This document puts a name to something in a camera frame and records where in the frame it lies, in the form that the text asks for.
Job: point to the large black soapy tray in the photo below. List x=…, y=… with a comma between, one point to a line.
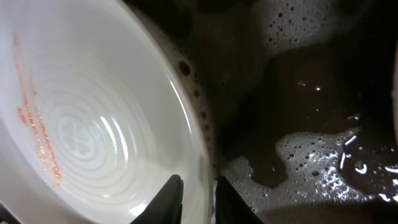
x=295, y=101

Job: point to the white plate with sauce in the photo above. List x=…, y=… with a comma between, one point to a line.
x=94, y=119

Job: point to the pinkish white plate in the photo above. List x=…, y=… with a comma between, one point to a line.
x=395, y=93

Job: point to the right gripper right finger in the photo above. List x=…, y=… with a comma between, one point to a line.
x=230, y=207

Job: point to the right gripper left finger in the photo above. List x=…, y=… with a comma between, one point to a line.
x=166, y=206

